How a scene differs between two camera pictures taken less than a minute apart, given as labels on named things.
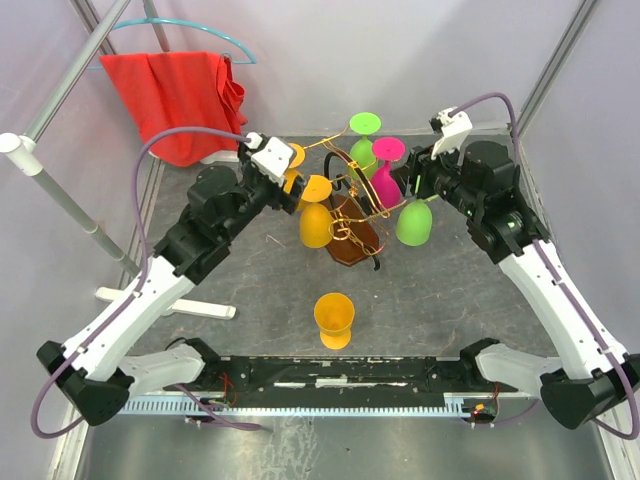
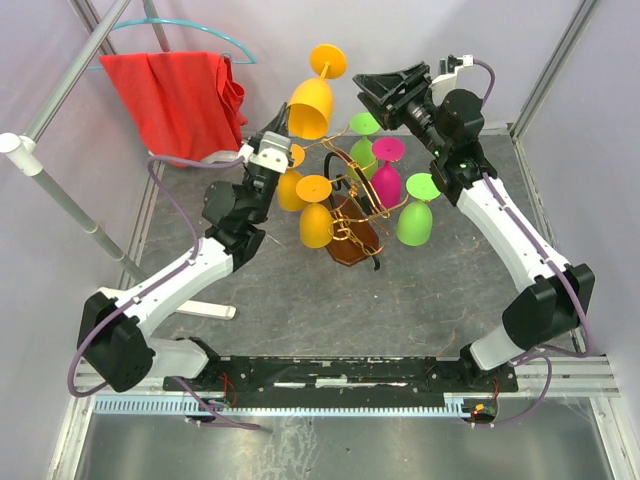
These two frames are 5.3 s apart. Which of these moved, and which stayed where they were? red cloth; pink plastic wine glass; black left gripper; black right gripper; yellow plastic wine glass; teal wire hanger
Moved: black right gripper; black left gripper
Stayed: pink plastic wine glass; teal wire hanger; yellow plastic wine glass; red cloth
